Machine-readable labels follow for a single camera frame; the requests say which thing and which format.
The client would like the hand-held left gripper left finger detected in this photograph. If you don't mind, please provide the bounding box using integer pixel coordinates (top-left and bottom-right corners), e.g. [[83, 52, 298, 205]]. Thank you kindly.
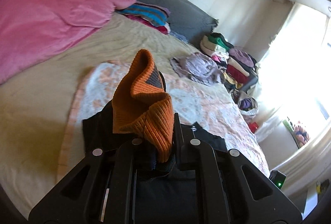
[[28, 137, 142, 224]]

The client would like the blue-grey knit cloth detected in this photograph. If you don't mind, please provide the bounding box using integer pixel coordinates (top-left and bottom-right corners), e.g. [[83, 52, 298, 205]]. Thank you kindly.
[[169, 30, 189, 44]]

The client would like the peach white floral blanket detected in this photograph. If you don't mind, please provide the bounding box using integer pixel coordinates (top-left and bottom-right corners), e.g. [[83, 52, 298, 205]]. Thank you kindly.
[[58, 60, 269, 183]]

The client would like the pile of folded clothes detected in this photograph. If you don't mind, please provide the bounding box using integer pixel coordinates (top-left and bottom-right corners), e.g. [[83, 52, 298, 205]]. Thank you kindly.
[[200, 33, 259, 90]]

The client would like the pink blanket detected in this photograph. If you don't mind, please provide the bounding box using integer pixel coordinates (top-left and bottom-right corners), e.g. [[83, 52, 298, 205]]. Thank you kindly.
[[0, 0, 137, 85]]

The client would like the stack of striped folded clothes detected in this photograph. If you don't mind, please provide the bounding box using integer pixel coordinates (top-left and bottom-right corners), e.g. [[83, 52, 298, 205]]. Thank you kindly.
[[115, 2, 171, 36]]

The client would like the beige bed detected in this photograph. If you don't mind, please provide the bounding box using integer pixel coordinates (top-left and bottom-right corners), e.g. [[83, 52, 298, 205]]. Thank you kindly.
[[0, 11, 271, 217]]

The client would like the black garment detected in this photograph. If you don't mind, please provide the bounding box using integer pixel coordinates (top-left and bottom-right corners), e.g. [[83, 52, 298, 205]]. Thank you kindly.
[[82, 104, 228, 224]]

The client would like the colourful printed object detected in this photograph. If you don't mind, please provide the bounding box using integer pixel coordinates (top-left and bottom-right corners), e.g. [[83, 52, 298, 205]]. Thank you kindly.
[[283, 118, 311, 149]]

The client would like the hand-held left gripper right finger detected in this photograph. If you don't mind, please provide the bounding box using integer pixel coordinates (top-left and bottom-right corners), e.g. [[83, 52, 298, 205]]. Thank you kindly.
[[173, 112, 303, 224]]

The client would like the orange knit garment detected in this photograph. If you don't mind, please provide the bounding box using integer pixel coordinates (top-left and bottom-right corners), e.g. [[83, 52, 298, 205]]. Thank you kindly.
[[112, 49, 174, 164]]

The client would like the grey padded headboard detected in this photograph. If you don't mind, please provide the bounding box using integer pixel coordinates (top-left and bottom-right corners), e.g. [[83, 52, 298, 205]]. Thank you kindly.
[[97, 0, 219, 45]]

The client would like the lilac garment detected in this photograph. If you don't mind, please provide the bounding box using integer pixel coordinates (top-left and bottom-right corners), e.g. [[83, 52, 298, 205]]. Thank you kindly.
[[171, 53, 223, 85]]

